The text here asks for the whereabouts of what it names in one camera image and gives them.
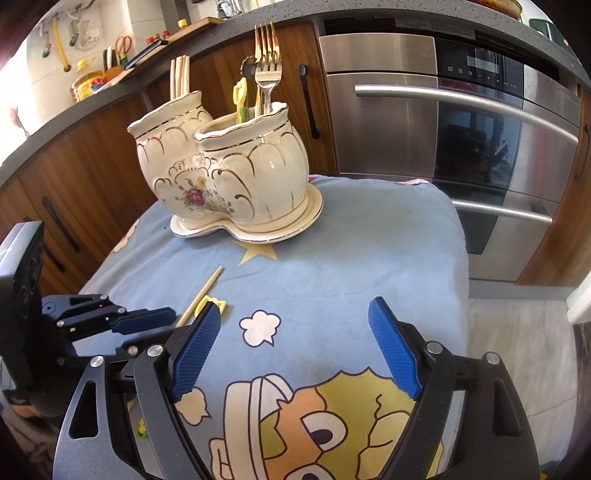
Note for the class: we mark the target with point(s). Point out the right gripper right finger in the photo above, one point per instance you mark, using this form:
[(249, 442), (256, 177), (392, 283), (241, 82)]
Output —
[(400, 355)]

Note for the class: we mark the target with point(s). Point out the stainless steel oven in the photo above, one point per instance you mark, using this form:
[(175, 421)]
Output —
[(495, 130)]

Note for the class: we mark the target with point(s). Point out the cream ceramic double utensil holder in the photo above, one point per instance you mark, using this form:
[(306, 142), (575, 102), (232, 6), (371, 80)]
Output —
[(249, 179)]

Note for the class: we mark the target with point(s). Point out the gold fork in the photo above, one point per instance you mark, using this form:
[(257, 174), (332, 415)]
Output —
[(266, 40)]

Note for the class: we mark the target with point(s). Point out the dark grey countertop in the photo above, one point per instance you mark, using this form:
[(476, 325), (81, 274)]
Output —
[(282, 13)]

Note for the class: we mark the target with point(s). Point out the silver fork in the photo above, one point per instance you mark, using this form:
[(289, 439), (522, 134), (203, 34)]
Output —
[(268, 75)]

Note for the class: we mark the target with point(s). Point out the silver spoon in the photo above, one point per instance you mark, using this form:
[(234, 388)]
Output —
[(248, 70)]

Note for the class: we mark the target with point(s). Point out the wooden kitchen cabinet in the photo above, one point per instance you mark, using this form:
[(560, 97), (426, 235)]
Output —
[(84, 182)]

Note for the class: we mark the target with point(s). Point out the yellow green plastic spoon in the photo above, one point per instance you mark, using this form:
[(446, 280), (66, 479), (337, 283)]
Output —
[(239, 97)]

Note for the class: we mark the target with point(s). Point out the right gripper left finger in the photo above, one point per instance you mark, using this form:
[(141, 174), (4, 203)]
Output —
[(190, 349)]

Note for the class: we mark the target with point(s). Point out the wooden cutting board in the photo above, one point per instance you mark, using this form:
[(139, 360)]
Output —
[(175, 39)]

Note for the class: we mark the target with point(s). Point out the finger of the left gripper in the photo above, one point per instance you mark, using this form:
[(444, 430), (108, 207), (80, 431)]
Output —
[(143, 320)]

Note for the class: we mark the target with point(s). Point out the black kitchen knife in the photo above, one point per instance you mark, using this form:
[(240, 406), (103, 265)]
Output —
[(145, 52)]

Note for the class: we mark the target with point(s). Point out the blue cartoon tablecloth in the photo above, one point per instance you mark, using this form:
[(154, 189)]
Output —
[(296, 386)]

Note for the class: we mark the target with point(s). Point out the beige chopstick with red tip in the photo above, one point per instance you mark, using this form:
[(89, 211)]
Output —
[(189, 311)]

